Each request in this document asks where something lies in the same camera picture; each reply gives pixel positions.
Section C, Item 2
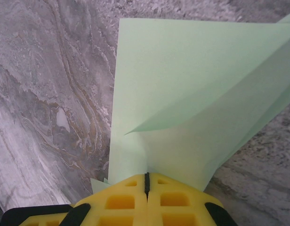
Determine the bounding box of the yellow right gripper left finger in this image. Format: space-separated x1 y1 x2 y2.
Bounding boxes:
20 173 148 226

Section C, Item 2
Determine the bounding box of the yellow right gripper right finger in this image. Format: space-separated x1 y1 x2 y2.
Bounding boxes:
146 173 239 226

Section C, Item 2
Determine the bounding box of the light green paper sheet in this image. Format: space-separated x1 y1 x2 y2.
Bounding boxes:
89 10 290 196

